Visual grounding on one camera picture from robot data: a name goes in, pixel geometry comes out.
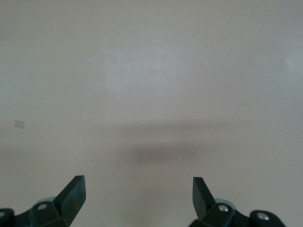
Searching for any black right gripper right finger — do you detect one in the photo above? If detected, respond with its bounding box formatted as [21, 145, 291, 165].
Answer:
[190, 177, 289, 227]

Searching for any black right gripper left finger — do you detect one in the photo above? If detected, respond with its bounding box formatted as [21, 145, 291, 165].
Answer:
[0, 175, 86, 227]

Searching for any large table cover sheet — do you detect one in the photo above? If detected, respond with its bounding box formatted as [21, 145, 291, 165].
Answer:
[0, 0, 303, 227]

